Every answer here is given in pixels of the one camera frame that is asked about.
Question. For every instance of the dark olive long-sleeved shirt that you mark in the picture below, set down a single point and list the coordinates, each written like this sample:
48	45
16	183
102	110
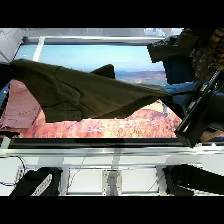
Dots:
83	90

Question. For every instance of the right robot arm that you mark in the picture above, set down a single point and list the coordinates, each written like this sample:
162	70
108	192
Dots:
200	110

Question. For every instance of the dark blue garment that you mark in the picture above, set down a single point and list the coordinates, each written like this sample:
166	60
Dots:
178	71

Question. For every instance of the brown patterned garment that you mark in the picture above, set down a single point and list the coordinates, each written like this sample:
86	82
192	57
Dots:
201	65

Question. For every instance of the yellow black striped garment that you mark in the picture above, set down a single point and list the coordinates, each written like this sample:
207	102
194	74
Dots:
216	41

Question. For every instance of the silver frame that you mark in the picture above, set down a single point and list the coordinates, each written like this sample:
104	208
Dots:
110	151

